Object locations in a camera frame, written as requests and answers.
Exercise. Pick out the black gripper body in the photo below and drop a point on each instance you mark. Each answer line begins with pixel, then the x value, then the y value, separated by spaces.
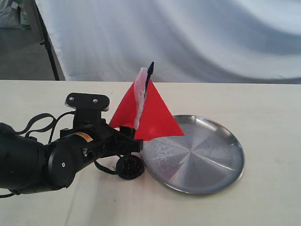
pixel 91 138

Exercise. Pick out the red flag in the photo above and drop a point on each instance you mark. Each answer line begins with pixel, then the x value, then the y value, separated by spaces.
pixel 143 109

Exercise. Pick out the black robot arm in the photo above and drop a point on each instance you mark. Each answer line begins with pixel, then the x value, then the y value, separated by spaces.
pixel 28 166

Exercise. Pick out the black round flag base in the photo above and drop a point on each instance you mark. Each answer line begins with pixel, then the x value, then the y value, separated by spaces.
pixel 130 167

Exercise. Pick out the round steel plate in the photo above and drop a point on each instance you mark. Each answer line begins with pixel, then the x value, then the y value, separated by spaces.
pixel 207 159

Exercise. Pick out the black backdrop stand pole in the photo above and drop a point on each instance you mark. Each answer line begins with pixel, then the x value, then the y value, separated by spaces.
pixel 47 45

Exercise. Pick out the green printed sack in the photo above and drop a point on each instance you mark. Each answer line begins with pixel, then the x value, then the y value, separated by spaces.
pixel 24 20

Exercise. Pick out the white woven sack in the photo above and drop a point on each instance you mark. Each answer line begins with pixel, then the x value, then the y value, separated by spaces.
pixel 9 13

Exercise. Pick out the white backdrop cloth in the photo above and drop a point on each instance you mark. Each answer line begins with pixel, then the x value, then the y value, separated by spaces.
pixel 231 41

